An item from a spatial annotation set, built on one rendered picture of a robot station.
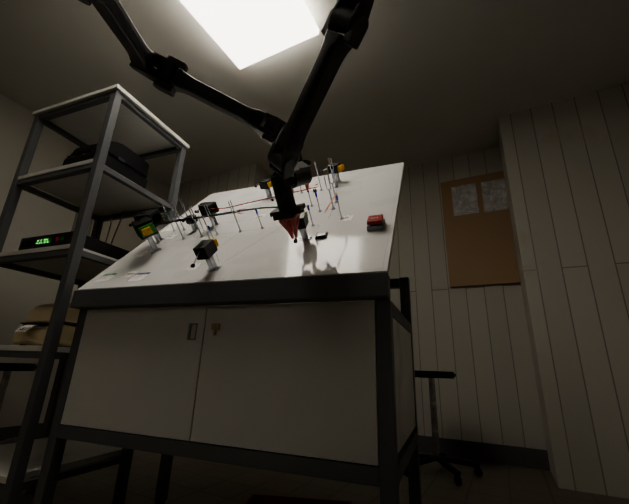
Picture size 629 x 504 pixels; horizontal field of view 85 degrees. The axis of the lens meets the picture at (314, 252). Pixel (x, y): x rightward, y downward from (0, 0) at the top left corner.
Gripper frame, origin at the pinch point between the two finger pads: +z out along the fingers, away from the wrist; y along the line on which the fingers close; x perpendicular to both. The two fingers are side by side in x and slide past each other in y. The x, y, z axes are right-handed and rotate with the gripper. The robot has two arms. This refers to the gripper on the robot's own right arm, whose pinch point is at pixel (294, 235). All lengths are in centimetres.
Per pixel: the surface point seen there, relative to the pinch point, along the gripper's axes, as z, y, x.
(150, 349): 26, 53, 18
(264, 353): 27.6, 10.3, 22.3
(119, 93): -67, 86, -57
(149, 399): 38, 51, 27
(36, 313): 15, 117, 1
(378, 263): 9.0, -25.5, 10.6
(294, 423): 42, 1, 34
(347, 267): 8.9, -16.7, 10.7
